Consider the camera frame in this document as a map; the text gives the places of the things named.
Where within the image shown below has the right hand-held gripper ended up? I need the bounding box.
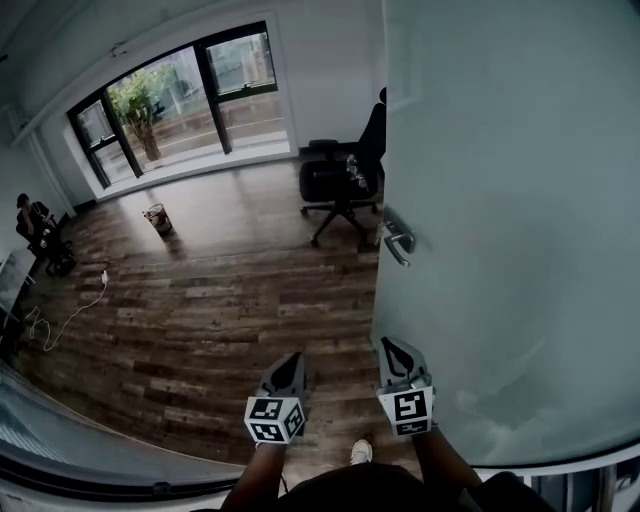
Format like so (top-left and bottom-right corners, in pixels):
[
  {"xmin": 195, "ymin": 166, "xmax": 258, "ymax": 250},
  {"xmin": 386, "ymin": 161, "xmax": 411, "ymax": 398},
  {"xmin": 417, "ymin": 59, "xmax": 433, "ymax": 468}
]
[{"xmin": 376, "ymin": 336, "xmax": 436, "ymax": 438}]

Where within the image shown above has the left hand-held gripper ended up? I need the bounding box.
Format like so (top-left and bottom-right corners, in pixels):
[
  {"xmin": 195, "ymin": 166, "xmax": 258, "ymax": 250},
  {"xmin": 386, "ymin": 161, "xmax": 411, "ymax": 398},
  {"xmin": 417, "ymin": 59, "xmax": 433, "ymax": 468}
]
[{"xmin": 243, "ymin": 352, "xmax": 308, "ymax": 446}]

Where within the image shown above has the frosted glass door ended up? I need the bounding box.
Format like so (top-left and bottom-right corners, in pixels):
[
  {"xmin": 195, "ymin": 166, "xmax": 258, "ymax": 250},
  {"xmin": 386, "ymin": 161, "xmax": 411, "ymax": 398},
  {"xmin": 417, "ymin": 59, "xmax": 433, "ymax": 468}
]
[{"xmin": 371, "ymin": 0, "xmax": 640, "ymax": 471}]

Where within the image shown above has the person's left forearm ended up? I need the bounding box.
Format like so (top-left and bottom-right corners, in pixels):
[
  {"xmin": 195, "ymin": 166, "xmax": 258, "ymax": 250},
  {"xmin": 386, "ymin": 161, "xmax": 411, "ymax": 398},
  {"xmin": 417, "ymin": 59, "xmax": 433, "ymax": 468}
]
[{"xmin": 233, "ymin": 441, "xmax": 290, "ymax": 512}]

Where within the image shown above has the person's right forearm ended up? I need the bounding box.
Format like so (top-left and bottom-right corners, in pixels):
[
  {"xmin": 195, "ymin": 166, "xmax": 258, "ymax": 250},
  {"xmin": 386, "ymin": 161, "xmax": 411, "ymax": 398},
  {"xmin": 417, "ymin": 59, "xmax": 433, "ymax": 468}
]
[{"xmin": 411, "ymin": 428, "xmax": 485, "ymax": 501}]

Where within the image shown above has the person's white shoe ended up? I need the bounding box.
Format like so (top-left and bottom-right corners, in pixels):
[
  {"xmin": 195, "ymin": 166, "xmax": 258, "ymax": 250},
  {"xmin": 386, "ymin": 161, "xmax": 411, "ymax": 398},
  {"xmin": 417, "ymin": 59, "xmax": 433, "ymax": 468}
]
[{"xmin": 349, "ymin": 438, "xmax": 374, "ymax": 468}]

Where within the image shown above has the person's dark clothing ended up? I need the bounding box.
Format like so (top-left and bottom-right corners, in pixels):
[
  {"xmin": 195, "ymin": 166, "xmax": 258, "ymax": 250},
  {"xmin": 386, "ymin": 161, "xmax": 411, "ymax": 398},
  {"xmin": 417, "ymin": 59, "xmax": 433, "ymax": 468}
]
[{"xmin": 191, "ymin": 462, "xmax": 554, "ymax": 512}]

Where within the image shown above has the black office chair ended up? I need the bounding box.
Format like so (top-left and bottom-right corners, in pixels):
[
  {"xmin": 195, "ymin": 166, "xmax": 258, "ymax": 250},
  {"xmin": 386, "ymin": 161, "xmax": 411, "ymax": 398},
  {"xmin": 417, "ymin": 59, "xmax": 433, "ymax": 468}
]
[{"xmin": 298, "ymin": 86, "xmax": 388, "ymax": 248}]

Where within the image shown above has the black-framed window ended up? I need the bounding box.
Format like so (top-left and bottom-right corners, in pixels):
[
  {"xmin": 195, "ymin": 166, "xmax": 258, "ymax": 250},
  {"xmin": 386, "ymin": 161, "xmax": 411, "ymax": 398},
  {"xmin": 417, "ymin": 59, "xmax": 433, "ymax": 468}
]
[{"xmin": 65, "ymin": 20, "xmax": 293, "ymax": 191}]

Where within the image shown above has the white desk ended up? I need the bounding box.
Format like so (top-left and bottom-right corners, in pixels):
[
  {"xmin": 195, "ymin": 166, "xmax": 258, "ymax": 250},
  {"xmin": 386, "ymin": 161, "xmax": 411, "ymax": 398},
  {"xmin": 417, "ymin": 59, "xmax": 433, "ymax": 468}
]
[{"xmin": 0, "ymin": 246, "xmax": 37, "ymax": 314}]

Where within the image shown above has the green plant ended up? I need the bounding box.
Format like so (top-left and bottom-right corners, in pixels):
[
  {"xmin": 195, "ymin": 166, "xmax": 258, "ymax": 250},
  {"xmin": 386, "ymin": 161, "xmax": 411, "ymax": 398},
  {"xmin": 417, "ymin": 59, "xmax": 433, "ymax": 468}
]
[{"xmin": 108, "ymin": 68, "xmax": 167, "ymax": 162}]

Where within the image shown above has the metal door handle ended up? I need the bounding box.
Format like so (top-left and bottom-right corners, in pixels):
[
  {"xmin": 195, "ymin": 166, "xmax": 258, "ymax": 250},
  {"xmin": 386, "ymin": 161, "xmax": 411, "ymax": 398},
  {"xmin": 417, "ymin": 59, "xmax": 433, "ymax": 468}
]
[{"xmin": 382, "ymin": 205, "xmax": 416, "ymax": 268}]

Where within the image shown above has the white cable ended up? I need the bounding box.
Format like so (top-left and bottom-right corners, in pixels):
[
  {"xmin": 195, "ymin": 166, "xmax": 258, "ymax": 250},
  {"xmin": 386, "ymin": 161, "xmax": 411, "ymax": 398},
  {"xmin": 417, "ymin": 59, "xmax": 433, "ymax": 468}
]
[{"xmin": 23, "ymin": 279, "xmax": 108, "ymax": 352}]

